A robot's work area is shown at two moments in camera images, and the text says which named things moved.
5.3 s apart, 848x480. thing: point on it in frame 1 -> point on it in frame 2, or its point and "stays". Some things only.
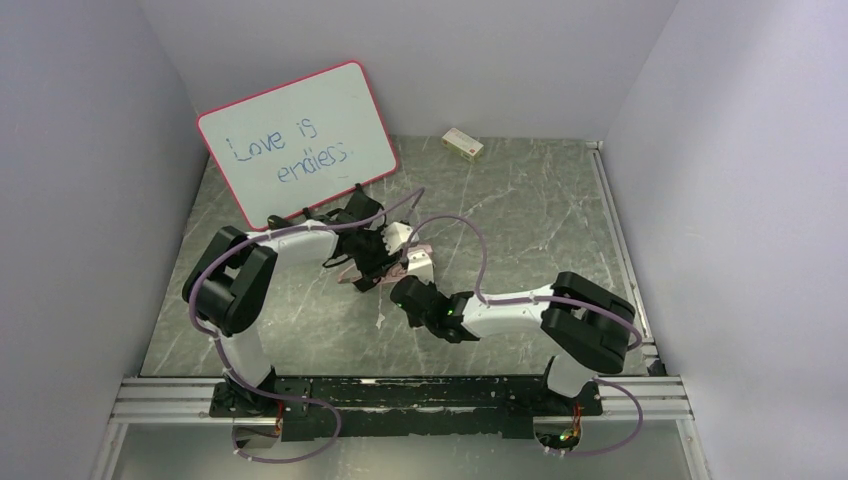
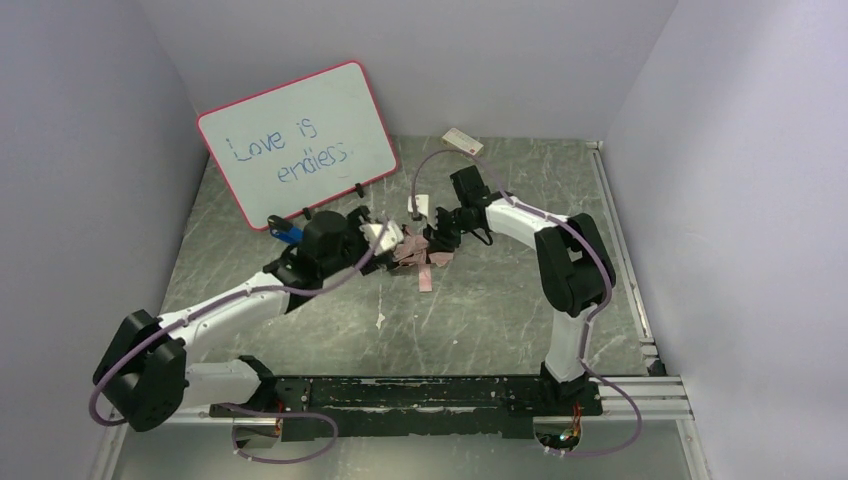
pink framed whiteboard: (289, 147) stays
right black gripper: (408, 292) -> (444, 225)
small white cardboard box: (462, 144) stays
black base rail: (364, 408) stays
